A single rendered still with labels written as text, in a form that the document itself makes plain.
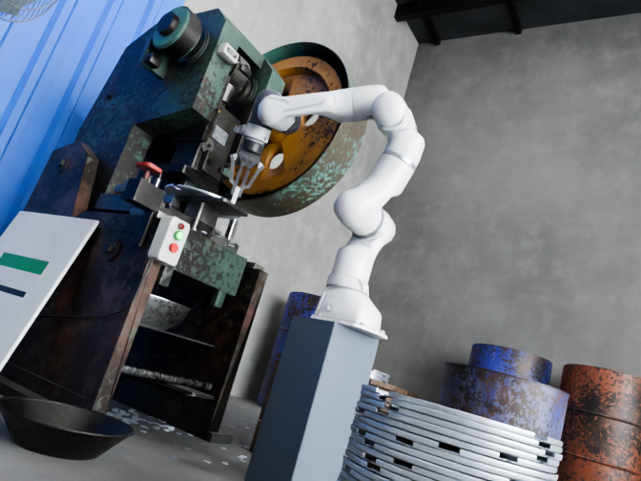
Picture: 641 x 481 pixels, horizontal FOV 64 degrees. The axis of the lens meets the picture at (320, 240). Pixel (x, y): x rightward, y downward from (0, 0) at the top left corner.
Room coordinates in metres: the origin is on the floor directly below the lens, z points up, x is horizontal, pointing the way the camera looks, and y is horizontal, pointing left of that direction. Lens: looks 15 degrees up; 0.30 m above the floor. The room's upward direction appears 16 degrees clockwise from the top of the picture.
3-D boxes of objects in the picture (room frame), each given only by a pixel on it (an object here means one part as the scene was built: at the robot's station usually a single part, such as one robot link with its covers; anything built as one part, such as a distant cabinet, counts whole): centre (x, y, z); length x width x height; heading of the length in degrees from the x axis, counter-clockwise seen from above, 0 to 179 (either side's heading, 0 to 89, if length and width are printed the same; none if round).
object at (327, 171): (2.23, 0.44, 1.33); 1.03 x 0.28 x 0.82; 54
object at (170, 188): (1.82, 0.45, 0.78); 0.29 x 0.29 x 0.01
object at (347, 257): (1.49, -0.13, 0.71); 0.18 x 0.11 x 0.25; 141
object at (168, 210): (1.89, 0.55, 0.68); 0.45 x 0.30 x 0.06; 144
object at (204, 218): (1.79, 0.41, 0.72); 0.25 x 0.14 x 0.14; 54
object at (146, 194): (1.50, 0.55, 0.62); 0.10 x 0.06 x 0.20; 144
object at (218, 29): (1.98, 0.67, 0.83); 0.79 x 0.43 x 1.34; 54
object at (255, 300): (2.19, 0.51, 0.45); 0.92 x 0.12 x 0.90; 54
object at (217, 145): (1.87, 0.52, 1.04); 0.17 x 0.15 x 0.30; 54
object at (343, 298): (1.43, -0.14, 0.52); 0.22 x 0.19 x 0.14; 38
